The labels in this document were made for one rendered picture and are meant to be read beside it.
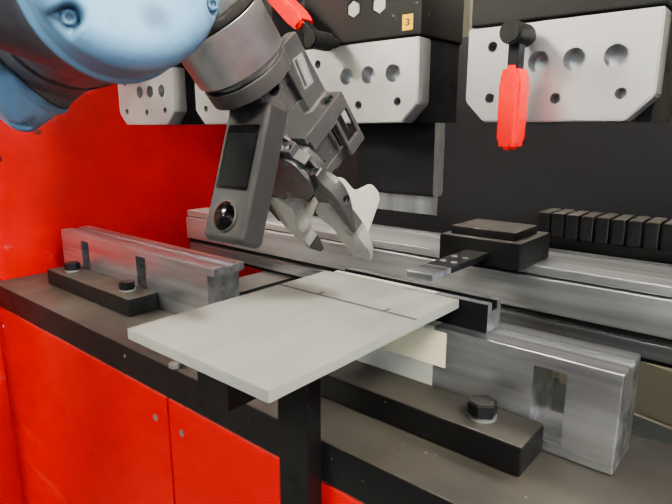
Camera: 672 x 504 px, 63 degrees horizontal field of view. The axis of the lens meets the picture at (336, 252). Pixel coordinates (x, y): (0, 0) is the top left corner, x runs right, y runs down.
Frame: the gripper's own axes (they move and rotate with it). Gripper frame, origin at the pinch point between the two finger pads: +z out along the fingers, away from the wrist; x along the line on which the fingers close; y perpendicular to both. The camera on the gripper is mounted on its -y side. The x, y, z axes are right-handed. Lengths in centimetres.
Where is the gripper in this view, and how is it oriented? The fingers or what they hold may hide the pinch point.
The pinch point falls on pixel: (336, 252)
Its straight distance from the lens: 55.0
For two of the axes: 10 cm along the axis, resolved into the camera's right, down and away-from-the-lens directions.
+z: 4.2, 6.4, 6.5
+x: -7.6, -1.4, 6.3
